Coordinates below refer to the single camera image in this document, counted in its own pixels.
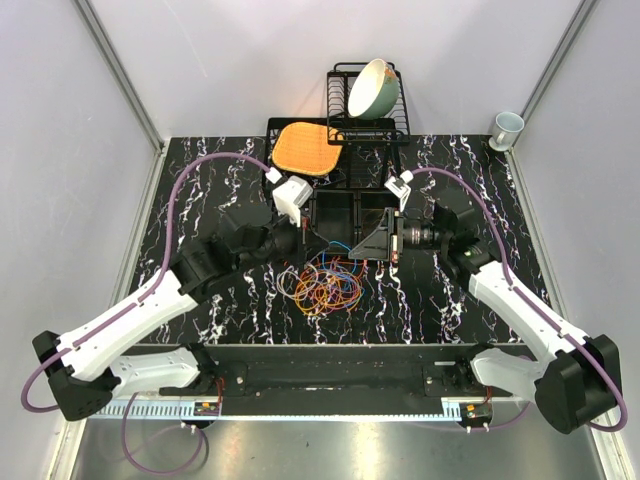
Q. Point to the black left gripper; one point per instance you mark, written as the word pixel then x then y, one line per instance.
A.
pixel 312 242

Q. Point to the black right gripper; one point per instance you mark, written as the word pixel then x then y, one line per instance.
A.
pixel 378 245

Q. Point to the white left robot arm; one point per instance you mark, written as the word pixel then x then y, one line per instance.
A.
pixel 88 367

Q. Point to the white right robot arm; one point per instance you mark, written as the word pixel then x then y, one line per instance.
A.
pixel 572 378

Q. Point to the black three-compartment tray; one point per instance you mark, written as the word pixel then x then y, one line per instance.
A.
pixel 347 216

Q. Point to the orange woven mat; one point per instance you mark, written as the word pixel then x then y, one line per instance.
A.
pixel 304 148

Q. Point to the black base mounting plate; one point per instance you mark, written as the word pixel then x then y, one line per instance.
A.
pixel 331 380

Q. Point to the green ceramic bowl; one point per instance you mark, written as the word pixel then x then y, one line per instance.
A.
pixel 374 92

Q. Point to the white mug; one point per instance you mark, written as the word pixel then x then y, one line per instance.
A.
pixel 506 128

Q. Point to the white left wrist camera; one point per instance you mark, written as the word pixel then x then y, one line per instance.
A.
pixel 290 197

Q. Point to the black wire dish rack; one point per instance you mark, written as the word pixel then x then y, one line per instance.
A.
pixel 392 129

